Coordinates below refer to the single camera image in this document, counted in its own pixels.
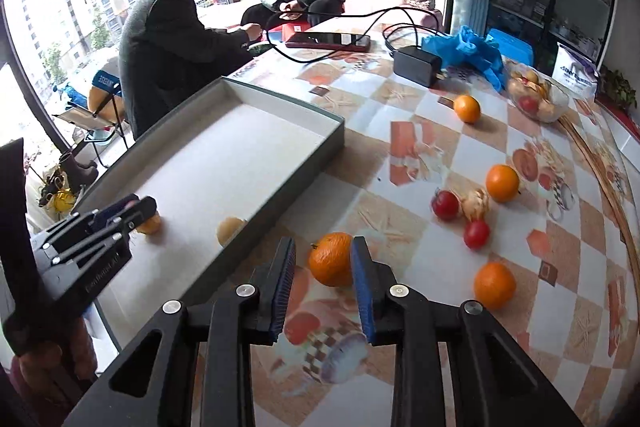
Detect smooth yellow-orange fruit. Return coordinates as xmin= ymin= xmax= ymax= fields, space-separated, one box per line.
xmin=136 ymin=212 xmax=163 ymax=235

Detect red cherry tomato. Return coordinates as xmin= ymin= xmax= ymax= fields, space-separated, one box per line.
xmin=431 ymin=190 xmax=460 ymax=221
xmin=463 ymin=220 xmax=490 ymax=251

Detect rough-skinned mandarin orange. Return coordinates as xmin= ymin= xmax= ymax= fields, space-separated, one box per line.
xmin=308 ymin=232 xmax=352 ymax=287

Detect black boots by window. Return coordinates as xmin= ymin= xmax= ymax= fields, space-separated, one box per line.
xmin=38 ymin=153 xmax=99 ymax=207

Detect black folding chair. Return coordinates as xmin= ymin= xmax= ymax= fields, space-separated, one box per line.
xmin=55 ymin=102 xmax=129 ymax=169

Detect white shallow box tray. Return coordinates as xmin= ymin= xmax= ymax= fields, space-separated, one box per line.
xmin=76 ymin=78 xmax=345 ymax=348

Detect blue and white bag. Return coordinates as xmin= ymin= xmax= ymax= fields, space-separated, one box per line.
xmin=87 ymin=56 xmax=125 ymax=121

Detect man in dark coat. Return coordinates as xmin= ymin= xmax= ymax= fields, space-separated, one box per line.
xmin=118 ymin=0 xmax=262 ymax=139

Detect red plastic stool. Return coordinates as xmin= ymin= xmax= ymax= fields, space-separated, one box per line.
xmin=269 ymin=20 xmax=310 ymax=42

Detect glass fruit bowl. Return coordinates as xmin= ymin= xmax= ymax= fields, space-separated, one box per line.
xmin=504 ymin=60 xmax=570 ymax=124

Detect red smartphone on table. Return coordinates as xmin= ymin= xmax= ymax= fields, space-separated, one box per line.
xmin=285 ymin=31 xmax=371 ymax=52

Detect green potted plant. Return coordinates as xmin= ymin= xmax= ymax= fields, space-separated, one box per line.
xmin=601 ymin=66 xmax=638 ymax=114

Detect white printed package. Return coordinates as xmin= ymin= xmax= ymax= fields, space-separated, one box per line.
xmin=551 ymin=43 xmax=599 ymax=100

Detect black power adapter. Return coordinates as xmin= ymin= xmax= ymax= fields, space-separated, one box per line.
xmin=393 ymin=46 xmax=442 ymax=88

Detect blue plastic bag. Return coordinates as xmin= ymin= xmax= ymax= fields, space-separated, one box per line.
xmin=421 ymin=26 xmax=534 ymax=92

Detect black charging cable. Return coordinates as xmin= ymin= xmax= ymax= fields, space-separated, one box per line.
xmin=264 ymin=5 xmax=442 ymax=64

